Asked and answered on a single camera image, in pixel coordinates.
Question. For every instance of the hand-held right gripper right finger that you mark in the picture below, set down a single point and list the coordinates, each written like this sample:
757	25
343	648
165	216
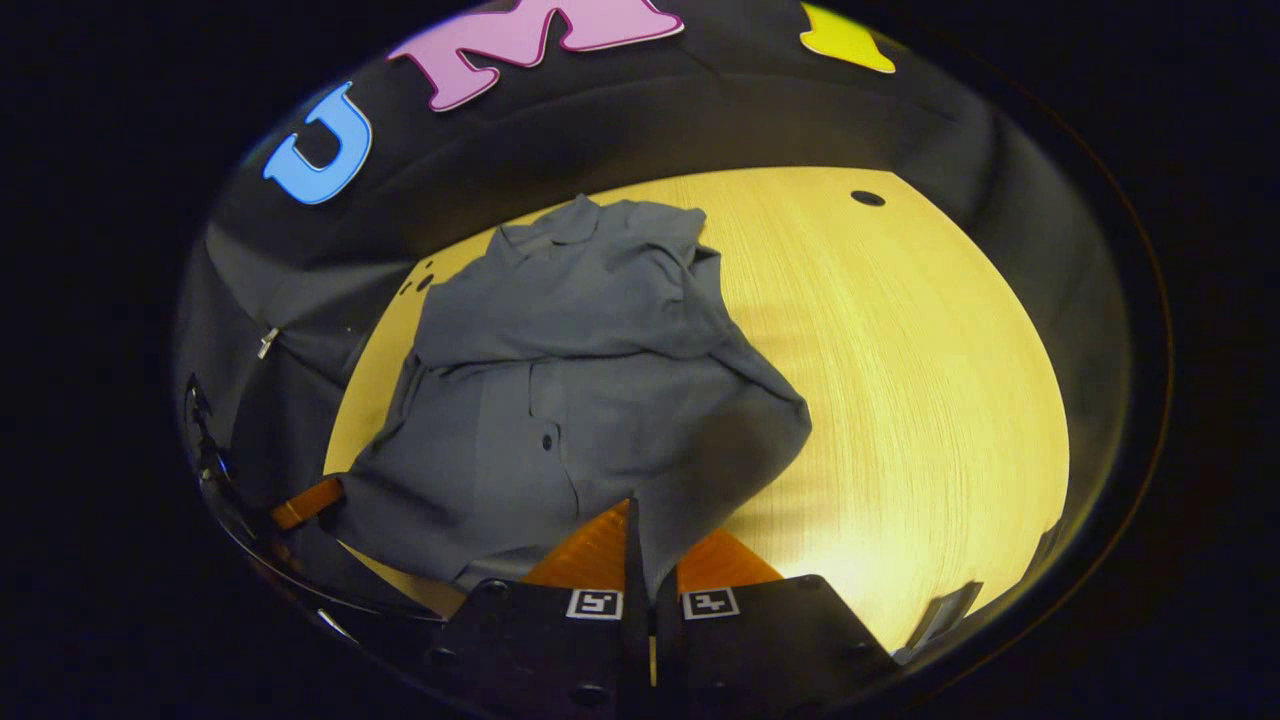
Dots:
668	660

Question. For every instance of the grey rectangular object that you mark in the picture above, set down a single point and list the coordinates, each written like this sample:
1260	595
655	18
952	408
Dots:
940	615

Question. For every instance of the silver metal clip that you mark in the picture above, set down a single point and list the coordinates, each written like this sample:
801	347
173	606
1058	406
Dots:
267	342

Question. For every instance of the black backdrop cloth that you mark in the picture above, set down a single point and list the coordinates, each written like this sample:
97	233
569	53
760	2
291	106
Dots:
300	280

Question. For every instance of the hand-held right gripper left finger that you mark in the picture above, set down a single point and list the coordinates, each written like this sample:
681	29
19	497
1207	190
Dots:
640	650

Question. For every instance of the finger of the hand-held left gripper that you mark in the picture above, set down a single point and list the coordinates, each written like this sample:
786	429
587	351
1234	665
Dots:
308	503

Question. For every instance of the grey long-sleeved shirt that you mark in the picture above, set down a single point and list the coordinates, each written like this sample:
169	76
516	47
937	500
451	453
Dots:
580	400

